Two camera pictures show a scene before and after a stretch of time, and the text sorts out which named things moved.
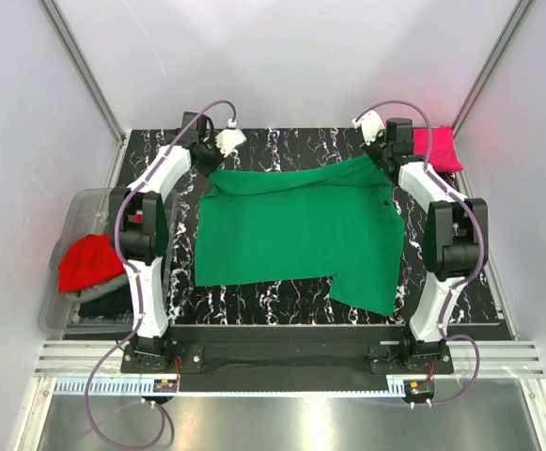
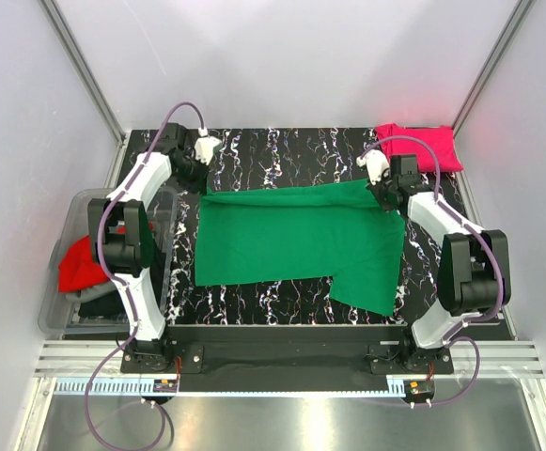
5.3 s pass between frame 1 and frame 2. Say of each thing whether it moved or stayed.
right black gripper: moved
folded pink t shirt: stayed
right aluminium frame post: stayed
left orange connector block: stayed
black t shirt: stayed
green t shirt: moved
